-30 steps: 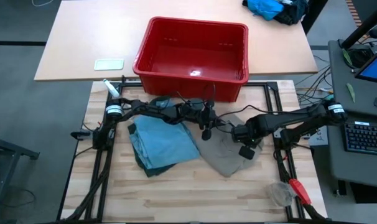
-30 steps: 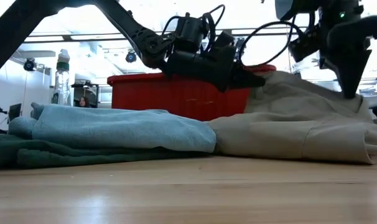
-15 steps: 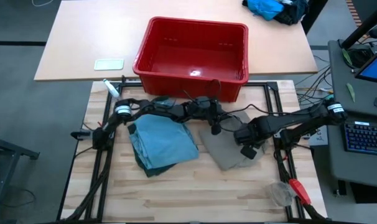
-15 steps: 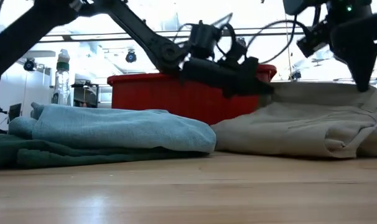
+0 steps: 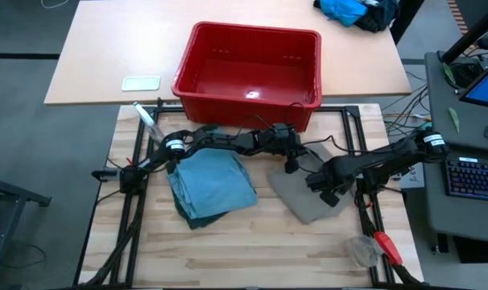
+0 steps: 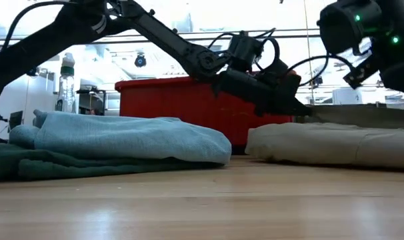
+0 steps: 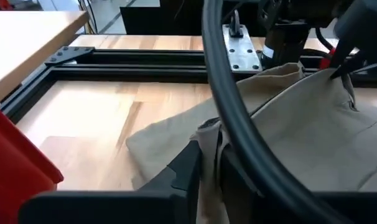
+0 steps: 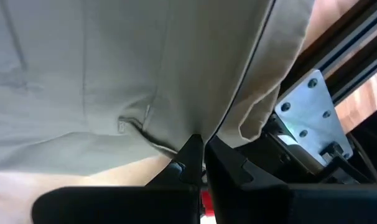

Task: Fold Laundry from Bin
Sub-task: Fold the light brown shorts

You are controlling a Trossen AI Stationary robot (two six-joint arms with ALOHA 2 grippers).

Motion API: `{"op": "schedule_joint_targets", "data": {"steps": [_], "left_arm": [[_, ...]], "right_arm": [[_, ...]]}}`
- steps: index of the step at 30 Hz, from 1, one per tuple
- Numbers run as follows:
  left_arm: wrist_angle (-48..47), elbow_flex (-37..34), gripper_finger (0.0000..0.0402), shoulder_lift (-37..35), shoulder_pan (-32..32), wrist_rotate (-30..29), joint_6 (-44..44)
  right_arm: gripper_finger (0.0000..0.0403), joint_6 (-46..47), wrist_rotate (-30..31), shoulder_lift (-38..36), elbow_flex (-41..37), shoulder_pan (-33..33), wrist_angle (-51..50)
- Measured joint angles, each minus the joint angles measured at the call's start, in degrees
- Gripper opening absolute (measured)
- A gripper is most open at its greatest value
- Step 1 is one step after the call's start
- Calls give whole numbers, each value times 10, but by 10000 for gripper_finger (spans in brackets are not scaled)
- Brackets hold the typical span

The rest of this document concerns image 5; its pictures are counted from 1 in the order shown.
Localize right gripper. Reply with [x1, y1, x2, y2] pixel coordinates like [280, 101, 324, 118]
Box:
[306, 159, 352, 209]

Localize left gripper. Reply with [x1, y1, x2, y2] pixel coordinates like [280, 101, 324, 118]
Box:
[259, 130, 305, 175]

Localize beige garment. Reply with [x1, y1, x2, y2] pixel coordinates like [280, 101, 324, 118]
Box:
[267, 143, 356, 226]

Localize light blue denim garment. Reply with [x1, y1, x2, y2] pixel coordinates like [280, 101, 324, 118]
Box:
[166, 147, 258, 221]

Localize dark green button shirt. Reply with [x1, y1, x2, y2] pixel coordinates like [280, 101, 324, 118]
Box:
[165, 123, 229, 230]

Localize red plastic laundry bin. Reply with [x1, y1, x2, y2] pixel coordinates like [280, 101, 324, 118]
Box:
[171, 21, 324, 134]

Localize crumpled clear plastic bag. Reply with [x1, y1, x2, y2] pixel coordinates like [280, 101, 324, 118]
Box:
[345, 235, 384, 269]

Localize printed label plate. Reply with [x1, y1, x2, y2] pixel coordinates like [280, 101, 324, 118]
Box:
[399, 163, 426, 190]

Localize grey desk surface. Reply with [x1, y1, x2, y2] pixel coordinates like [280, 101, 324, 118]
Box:
[420, 152, 488, 246]
[424, 51, 488, 153]

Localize black keyboard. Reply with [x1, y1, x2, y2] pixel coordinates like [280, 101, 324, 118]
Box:
[443, 155, 488, 204]

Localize green strip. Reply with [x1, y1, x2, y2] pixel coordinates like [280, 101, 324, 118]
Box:
[442, 61, 457, 88]
[448, 106, 461, 134]

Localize clear spray bottle green label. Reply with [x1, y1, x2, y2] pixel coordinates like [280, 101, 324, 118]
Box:
[132, 101, 167, 146]

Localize bright blue garment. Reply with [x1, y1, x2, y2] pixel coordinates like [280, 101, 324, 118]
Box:
[319, 0, 369, 28]

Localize dark navy garment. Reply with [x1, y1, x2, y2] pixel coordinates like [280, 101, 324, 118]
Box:
[354, 0, 402, 34]

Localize pale green flat tray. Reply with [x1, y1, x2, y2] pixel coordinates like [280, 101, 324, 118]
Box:
[121, 75, 162, 92]

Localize black stand pole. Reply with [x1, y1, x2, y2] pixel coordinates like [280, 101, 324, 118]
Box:
[440, 0, 488, 64]

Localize beige side table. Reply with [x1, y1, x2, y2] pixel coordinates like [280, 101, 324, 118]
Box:
[43, 0, 413, 106]

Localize grey metal stand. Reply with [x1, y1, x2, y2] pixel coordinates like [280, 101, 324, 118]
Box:
[0, 160, 52, 283]

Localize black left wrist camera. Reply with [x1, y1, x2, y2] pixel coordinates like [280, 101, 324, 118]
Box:
[271, 122, 296, 140]

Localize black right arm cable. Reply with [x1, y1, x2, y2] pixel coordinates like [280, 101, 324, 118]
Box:
[302, 135, 376, 156]

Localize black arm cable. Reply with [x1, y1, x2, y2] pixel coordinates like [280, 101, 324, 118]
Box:
[231, 102, 308, 135]
[302, 135, 376, 156]

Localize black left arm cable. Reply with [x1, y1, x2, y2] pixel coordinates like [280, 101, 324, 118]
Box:
[231, 102, 308, 135]

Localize black aluminium rig frame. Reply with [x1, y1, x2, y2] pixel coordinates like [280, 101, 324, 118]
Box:
[72, 102, 424, 289]

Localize red handled clamp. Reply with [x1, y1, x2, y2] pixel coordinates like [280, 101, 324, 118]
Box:
[374, 230, 405, 267]

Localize floor cable bundle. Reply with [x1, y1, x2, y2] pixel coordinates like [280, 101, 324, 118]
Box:
[383, 72, 432, 142]

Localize coiled black cable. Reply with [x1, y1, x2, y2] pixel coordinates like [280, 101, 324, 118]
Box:
[449, 58, 488, 89]

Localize black table-level camera box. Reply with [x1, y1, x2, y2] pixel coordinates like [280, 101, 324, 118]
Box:
[91, 168, 119, 181]

